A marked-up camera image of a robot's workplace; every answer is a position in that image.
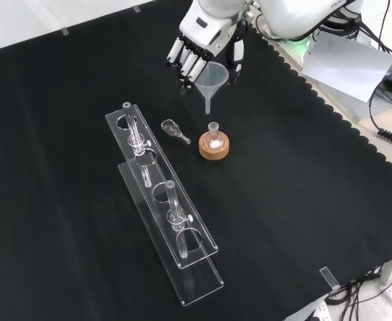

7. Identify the clear acrylic funnel stand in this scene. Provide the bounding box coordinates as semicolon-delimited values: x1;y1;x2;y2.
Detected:
104;102;225;307

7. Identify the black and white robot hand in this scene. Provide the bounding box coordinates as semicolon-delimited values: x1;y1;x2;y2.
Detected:
165;0;250;96

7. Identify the cork ring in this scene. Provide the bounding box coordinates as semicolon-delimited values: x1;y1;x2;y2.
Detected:
198;132;231;161

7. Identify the black cable bundle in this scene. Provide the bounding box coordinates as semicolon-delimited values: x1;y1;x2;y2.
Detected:
326;253;392;321

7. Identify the white table leg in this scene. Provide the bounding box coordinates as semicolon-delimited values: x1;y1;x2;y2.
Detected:
381;256;392;286

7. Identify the clear tape strip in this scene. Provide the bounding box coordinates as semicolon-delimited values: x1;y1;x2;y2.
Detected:
318;266;340;290

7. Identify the small glass weighing funnel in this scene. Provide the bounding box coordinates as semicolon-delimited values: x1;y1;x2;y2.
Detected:
160;119;192;145

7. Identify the black table cloth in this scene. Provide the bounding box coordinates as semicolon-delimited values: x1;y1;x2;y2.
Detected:
0;0;392;321

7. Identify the translucent plastic funnel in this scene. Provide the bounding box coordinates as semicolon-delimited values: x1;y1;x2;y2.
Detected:
195;62;230;115

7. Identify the pale grey board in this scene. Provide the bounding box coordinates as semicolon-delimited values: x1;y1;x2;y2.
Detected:
301;32;392;104

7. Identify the small round-bottom glass flask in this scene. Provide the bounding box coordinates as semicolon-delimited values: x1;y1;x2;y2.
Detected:
205;122;224;150

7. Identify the black coiled cable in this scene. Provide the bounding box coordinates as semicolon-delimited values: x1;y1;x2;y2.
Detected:
369;82;392;148

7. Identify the white power strip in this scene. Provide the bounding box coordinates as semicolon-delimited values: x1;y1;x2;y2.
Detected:
302;300;331;321

